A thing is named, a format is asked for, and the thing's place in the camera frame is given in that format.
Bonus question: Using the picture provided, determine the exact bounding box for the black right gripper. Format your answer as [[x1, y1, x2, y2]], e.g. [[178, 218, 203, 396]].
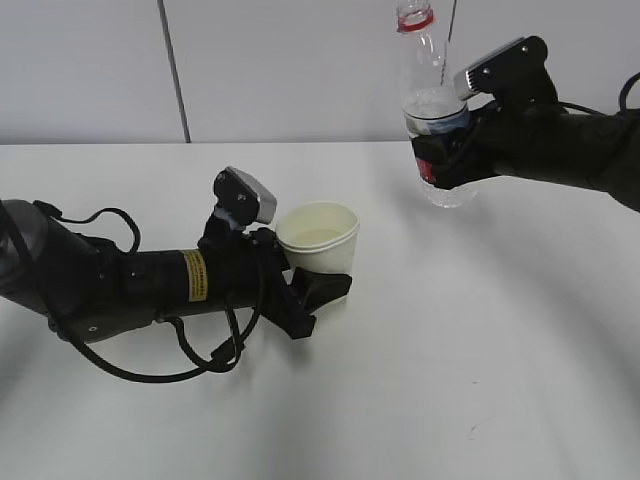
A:
[[411, 102, 555, 190]]

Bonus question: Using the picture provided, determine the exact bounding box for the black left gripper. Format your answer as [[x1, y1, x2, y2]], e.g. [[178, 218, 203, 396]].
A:
[[198, 216, 352, 340]]

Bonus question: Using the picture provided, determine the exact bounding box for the clear plastic water bottle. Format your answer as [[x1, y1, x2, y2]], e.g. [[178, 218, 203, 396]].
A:
[[395, 0, 479, 210]]

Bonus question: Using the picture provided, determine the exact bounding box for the white paper cup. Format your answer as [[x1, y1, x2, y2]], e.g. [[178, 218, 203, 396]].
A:
[[275, 200, 361, 307]]

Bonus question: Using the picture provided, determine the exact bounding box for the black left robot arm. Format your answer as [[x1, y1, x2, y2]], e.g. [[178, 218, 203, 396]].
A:
[[2, 200, 352, 343]]

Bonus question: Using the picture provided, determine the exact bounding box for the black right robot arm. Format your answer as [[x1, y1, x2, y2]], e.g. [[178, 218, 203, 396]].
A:
[[411, 102, 639, 211]]

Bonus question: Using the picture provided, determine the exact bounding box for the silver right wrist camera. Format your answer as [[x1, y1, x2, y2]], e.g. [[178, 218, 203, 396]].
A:
[[453, 35, 559, 112]]

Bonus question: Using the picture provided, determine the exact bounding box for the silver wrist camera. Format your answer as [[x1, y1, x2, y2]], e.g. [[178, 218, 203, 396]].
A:
[[213, 166, 277, 230], [453, 35, 559, 112]]

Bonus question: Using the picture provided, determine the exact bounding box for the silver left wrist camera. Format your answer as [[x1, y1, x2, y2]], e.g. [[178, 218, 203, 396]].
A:
[[213, 166, 277, 230]]

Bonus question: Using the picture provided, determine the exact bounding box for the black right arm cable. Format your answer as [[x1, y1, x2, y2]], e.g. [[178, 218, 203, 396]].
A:
[[554, 72, 640, 116]]

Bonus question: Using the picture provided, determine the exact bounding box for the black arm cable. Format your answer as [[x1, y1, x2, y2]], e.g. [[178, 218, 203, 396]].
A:
[[554, 72, 640, 116], [0, 199, 266, 384]]

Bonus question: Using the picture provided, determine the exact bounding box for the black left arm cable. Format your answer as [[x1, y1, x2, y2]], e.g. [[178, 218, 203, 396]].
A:
[[0, 199, 266, 384]]

